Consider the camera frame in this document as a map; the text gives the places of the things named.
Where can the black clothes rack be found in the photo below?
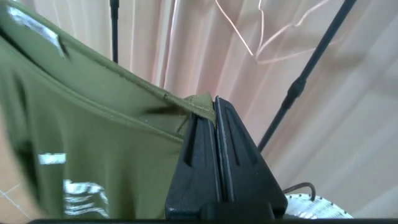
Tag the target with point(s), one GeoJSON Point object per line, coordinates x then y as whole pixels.
{"type": "Point", "coordinates": [298, 84]}

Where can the beige curtain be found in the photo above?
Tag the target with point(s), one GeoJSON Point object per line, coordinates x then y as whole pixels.
{"type": "Point", "coordinates": [342, 109]}

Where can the green printed shirt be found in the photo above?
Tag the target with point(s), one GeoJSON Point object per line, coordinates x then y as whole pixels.
{"type": "Point", "coordinates": [93, 124]}

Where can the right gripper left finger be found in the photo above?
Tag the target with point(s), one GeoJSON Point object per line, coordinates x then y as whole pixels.
{"type": "Point", "coordinates": [202, 186]}

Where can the white laundry basket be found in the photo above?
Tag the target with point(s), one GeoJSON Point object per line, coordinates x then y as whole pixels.
{"type": "Point", "coordinates": [311, 208]}

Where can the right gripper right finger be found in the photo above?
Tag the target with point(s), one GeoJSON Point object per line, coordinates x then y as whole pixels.
{"type": "Point", "coordinates": [252, 183]}

